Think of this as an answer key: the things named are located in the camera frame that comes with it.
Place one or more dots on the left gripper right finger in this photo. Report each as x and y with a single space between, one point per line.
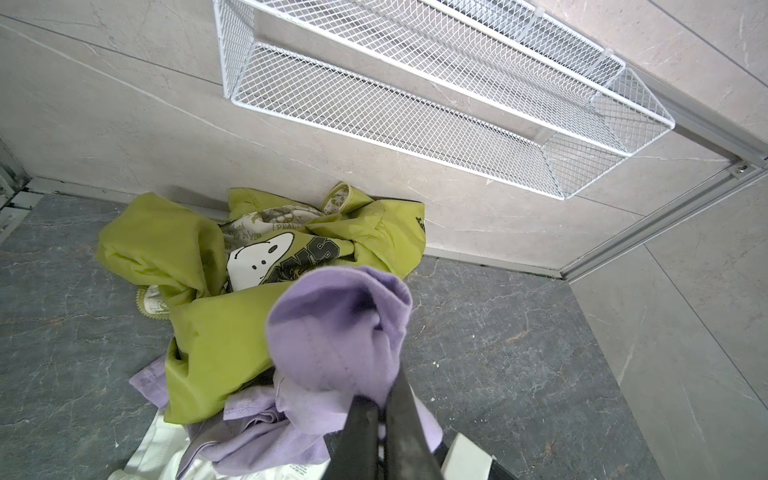
406 452

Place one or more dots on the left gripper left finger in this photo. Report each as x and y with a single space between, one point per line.
356 455

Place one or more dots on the purple cloth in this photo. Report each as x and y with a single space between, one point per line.
334 335

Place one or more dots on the white cloth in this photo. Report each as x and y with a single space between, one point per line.
160 451

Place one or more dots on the green printed shirt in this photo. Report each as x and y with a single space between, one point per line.
217 282

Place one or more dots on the white wire mesh basket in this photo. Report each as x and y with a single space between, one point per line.
499 89

